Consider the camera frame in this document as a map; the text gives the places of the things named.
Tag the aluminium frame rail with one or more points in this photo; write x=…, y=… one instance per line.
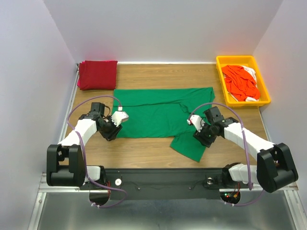
x=44, y=187

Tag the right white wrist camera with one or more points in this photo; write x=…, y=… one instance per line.
x=197, y=122

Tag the yellow plastic bin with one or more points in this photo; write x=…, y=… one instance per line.
x=248, y=61

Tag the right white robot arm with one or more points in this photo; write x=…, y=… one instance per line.
x=275, y=166

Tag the orange t shirt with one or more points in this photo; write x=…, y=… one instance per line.
x=240, y=84

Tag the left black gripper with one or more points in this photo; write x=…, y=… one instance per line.
x=112, y=133

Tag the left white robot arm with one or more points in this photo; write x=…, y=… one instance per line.
x=66, y=161

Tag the white t shirt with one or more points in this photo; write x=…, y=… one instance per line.
x=251, y=71

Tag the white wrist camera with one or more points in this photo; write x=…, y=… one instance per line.
x=197, y=122
x=119, y=117

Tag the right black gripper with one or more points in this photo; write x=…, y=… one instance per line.
x=201, y=139

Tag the left side aluminium rail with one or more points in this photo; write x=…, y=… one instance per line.
x=70, y=104

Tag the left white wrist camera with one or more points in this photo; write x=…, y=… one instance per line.
x=119, y=117

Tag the folded red t shirt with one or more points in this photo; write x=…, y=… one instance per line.
x=98, y=75

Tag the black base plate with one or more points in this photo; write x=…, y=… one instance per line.
x=166, y=184

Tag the green t shirt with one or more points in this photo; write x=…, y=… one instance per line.
x=163, y=113

